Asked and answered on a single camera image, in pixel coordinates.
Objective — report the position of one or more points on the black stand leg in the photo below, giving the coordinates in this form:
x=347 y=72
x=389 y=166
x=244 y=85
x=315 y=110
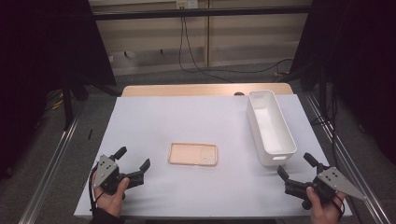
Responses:
x=67 y=105

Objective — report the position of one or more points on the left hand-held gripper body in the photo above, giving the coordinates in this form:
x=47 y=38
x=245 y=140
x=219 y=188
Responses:
x=106 y=169

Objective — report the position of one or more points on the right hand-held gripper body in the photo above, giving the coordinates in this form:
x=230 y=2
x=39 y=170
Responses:
x=334 y=182

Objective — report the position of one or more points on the white table cover sheet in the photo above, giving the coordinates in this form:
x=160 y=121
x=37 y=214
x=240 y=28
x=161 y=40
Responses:
x=155 y=124

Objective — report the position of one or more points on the person's left hand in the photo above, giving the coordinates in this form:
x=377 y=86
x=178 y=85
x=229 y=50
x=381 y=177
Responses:
x=110 y=203

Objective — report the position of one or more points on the black curtain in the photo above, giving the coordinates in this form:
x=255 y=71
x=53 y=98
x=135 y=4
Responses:
x=37 y=62
x=358 y=62

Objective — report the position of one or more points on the white plastic storage bin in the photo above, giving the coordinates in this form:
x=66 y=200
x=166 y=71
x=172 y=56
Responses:
x=271 y=124

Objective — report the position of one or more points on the wooden table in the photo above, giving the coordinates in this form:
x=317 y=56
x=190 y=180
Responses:
x=186 y=90

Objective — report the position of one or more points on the dark round table grommet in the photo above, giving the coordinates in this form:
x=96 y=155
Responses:
x=239 y=93

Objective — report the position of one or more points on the white wall socket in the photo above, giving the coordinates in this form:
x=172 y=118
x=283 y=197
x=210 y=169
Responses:
x=186 y=3

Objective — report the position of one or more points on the small black floor item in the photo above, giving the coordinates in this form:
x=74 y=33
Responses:
x=90 y=134

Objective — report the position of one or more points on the black horizontal frame bar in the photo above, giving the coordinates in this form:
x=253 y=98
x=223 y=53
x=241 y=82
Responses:
x=202 y=13

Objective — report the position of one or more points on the beige phone case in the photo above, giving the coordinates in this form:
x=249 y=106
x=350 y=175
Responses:
x=190 y=154

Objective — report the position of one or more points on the person's right hand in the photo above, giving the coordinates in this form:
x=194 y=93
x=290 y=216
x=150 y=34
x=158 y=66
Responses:
x=323 y=213

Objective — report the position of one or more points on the metal floor rail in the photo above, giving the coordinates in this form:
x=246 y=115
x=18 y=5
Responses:
x=46 y=180
x=375 y=207

